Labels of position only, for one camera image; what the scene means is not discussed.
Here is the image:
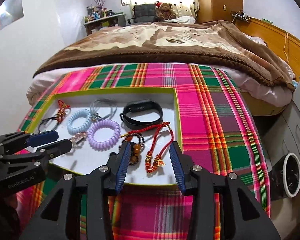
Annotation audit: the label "rose gold chain bracelet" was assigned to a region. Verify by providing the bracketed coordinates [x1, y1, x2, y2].
[69, 132, 88, 145]

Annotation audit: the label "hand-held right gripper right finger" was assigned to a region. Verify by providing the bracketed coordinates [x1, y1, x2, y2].
[169, 141, 282, 240]

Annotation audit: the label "light blue spiral hair tie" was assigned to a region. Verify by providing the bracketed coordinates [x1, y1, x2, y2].
[67, 109, 92, 133]

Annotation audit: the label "wooden desk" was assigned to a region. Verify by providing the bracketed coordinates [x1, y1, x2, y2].
[83, 12, 127, 35]

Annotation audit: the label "grey hair ties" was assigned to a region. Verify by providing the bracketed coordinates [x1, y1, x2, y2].
[89, 99, 118, 120]

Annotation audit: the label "black smart band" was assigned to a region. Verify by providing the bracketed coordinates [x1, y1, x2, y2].
[120, 100, 163, 130]

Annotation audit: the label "small red cord bracelet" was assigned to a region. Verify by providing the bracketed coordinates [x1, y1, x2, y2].
[55, 99, 72, 123]

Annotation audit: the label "dark bead bracelet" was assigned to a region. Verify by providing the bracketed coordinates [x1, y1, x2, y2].
[119, 134, 145, 167]

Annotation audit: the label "black white-rimmed trash bin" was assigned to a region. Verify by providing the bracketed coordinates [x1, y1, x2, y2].
[269, 152, 300, 198]

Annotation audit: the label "white pillow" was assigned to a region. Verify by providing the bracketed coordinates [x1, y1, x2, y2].
[165, 16, 197, 23]

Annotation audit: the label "grey padded chair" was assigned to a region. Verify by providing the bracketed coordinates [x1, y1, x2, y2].
[127, 4, 158, 24]

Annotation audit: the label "wooden headboard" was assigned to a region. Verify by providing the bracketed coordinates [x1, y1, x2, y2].
[236, 17, 300, 80]

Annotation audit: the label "red cord orange bead bracelet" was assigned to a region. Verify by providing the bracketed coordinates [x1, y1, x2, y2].
[121, 121, 175, 173]

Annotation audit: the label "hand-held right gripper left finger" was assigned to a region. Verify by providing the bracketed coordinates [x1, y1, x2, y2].
[20, 142, 132, 240]

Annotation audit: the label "green-edged white cardboard box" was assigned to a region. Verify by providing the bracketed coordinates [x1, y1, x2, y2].
[25, 87, 184, 187]

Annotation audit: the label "pink green plaid cloth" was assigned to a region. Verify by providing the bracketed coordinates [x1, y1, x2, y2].
[16, 63, 272, 240]

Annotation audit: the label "purple spiral hair tie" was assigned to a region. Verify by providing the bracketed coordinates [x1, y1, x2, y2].
[87, 120, 121, 150]

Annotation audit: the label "brown patterned blanket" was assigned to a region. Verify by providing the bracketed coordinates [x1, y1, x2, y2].
[33, 20, 295, 92]

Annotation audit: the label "power strip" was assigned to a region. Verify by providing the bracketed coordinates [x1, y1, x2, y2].
[231, 10, 249, 20]

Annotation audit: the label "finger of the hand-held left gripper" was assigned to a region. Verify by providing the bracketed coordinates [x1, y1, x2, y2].
[0, 139, 73, 165]
[0, 130, 59, 155]

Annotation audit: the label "white drawer cabinet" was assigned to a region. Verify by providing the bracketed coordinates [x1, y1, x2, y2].
[261, 76, 300, 200]

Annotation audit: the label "group of bottles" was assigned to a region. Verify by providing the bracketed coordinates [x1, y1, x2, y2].
[84, 4, 115, 22]

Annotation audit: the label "brown teddy bear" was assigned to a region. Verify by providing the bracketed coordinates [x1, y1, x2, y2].
[155, 1, 177, 20]

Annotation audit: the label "yellow cable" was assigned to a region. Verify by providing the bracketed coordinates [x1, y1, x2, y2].
[284, 30, 290, 60]

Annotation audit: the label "black cord bracelet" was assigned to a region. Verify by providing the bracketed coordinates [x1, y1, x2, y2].
[38, 117, 59, 133]

